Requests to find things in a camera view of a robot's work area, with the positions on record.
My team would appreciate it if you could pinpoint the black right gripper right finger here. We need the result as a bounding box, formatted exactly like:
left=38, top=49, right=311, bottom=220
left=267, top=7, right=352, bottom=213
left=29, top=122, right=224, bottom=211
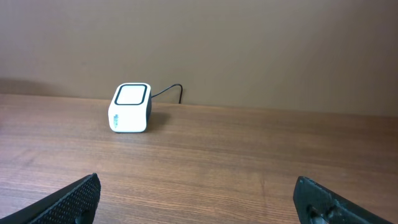
left=293, top=176, right=391, bottom=224

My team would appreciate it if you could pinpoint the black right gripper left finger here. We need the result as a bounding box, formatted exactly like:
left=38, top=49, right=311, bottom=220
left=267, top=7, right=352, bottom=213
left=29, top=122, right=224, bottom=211
left=1, top=173, right=101, bottom=224

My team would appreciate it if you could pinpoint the white barcode scanner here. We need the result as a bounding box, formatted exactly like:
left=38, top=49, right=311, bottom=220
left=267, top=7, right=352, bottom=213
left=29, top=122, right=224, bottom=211
left=108, top=83, right=152, bottom=133

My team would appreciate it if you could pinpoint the black scanner cable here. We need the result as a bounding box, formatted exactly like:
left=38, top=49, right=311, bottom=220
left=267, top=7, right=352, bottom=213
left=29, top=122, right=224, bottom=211
left=150, top=83, right=183, bottom=105

